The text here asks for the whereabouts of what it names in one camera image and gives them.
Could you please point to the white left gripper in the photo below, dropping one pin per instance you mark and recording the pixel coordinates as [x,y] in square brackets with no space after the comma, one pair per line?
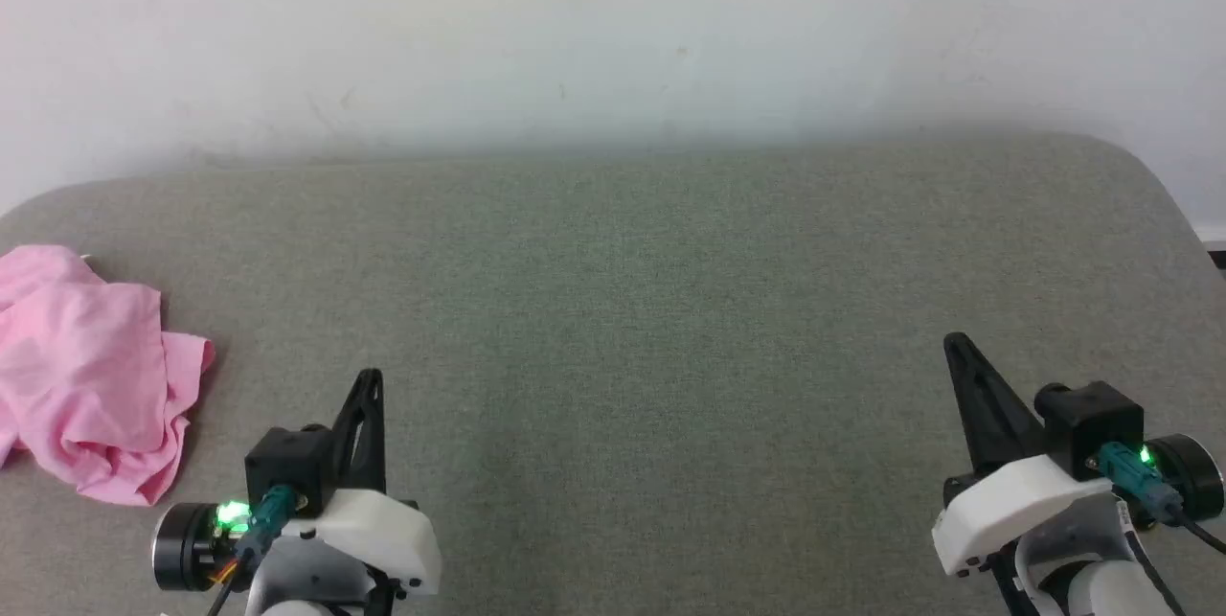
[383,535]

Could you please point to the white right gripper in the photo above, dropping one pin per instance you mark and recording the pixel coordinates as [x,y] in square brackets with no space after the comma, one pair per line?
[1015,501]

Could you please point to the pink cotton shorts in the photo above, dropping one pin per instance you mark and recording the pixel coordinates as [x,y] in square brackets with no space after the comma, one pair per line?
[86,376]

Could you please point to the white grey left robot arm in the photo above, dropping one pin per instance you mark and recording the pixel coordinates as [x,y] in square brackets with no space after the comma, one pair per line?
[182,549]

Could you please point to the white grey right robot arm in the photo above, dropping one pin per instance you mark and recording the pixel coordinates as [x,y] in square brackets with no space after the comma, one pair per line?
[1082,568]

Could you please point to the dark object beside sofa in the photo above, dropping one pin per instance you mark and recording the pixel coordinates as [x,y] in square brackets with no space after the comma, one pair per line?
[1217,260]

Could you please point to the grey-green fabric sofa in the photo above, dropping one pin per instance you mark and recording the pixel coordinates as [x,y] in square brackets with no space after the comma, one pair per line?
[613,329]

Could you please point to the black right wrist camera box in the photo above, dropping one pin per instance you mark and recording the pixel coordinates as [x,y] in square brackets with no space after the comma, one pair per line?
[1092,420]

